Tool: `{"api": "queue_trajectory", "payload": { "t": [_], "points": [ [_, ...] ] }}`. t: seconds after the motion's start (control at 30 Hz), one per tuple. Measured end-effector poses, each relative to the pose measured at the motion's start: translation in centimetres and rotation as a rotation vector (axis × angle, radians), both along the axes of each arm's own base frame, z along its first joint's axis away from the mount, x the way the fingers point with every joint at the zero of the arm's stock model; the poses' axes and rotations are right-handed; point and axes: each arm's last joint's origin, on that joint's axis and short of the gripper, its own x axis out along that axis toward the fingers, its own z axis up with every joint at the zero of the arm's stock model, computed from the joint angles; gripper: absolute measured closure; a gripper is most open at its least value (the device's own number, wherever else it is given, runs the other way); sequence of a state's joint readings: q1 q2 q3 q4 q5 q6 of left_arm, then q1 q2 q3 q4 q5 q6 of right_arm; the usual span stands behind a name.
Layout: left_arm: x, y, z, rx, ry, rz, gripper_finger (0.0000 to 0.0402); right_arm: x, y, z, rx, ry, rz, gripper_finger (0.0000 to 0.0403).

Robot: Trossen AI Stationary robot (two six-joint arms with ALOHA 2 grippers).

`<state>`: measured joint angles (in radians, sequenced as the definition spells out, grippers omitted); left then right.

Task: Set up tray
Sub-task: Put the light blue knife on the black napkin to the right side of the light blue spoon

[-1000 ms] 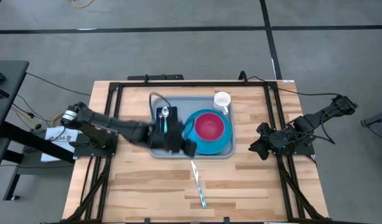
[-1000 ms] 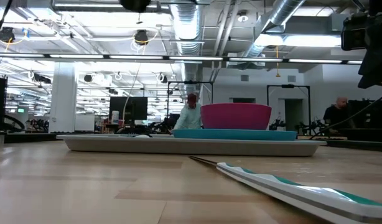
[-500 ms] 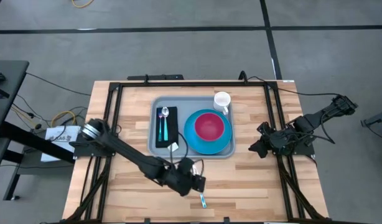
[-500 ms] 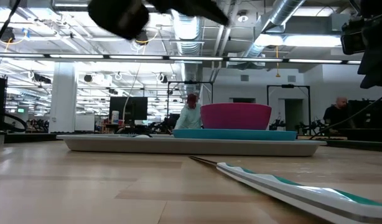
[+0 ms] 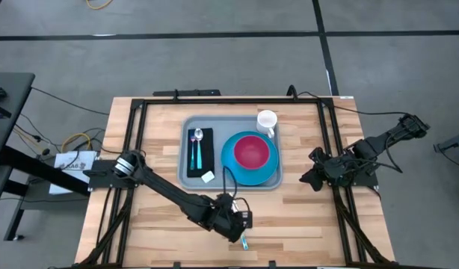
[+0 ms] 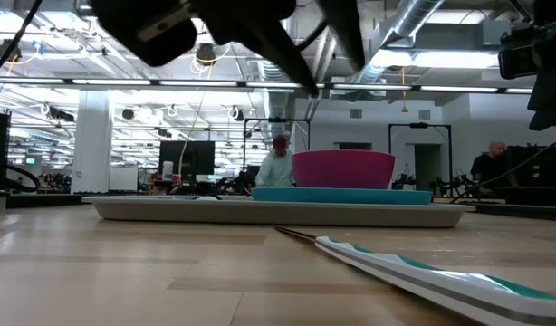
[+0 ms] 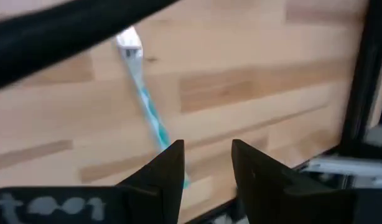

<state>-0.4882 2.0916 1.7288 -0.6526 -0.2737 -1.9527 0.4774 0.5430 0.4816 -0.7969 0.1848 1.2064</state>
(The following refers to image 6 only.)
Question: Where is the white square pillar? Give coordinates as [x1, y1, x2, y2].
[71, 90, 114, 195]

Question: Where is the knife with teal white handle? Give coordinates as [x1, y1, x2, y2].
[273, 225, 556, 326]

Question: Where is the person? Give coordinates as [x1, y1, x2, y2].
[254, 134, 297, 188]
[469, 140, 519, 196]

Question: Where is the white cabinet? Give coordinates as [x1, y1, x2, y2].
[109, 166, 139, 192]

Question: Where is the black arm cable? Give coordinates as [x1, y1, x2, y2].
[0, 0, 44, 83]
[449, 132, 556, 199]

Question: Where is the blue round plate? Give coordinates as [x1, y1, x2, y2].
[250, 187, 434, 206]

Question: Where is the grey plastic tray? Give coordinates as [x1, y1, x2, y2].
[81, 194, 476, 229]

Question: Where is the yellow hanging cord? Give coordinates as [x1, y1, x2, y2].
[398, 66, 409, 114]

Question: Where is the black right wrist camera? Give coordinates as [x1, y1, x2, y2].
[498, 22, 540, 82]

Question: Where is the magenta bowl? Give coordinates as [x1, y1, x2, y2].
[291, 149, 397, 190]

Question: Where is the thick black hose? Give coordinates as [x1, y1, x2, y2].
[0, 160, 42, 194]

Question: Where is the silver ventilation duct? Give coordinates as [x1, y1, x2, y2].
[350, 0, 446, 85]

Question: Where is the long ceiling light strip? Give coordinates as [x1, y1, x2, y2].
[0, 76, 535, 95]

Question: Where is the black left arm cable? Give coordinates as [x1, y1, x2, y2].
[0, 0, 44, 83]

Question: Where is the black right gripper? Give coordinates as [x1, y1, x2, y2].
[526, 0, 556, 131]

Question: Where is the wide black monitor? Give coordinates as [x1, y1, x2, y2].
[506, 144, 556, 189]

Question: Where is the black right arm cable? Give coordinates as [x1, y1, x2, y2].
[449, 132, 556, 199]

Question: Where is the bright ceiling light panel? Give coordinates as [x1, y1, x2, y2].
[370, 47, 501, 70]

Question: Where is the black computer monitor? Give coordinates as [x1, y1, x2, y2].
[158, 140, 216, 182]

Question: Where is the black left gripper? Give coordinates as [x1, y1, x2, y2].
[88, 0, 320, 97]

